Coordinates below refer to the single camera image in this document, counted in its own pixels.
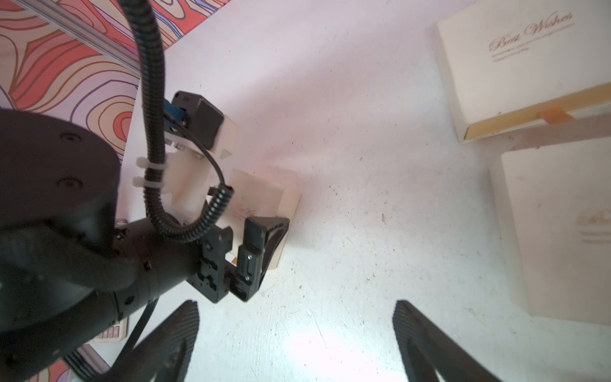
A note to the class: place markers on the cream drawer jewelry box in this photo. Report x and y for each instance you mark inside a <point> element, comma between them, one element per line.
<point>507,65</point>

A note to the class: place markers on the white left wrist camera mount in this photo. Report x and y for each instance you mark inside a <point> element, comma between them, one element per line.
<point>198,137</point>

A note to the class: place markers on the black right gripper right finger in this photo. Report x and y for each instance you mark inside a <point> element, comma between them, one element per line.
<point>428,353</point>

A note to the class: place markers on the white desk calculator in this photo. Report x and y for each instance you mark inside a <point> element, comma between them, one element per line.
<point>116,333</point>

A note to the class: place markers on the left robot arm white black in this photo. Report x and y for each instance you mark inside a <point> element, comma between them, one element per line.
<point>76,287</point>

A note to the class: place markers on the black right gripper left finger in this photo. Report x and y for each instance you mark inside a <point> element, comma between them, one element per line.
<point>165,354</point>

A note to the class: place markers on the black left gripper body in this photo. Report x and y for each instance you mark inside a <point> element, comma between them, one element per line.
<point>163,264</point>

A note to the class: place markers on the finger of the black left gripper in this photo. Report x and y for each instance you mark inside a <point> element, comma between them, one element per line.
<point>261,238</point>

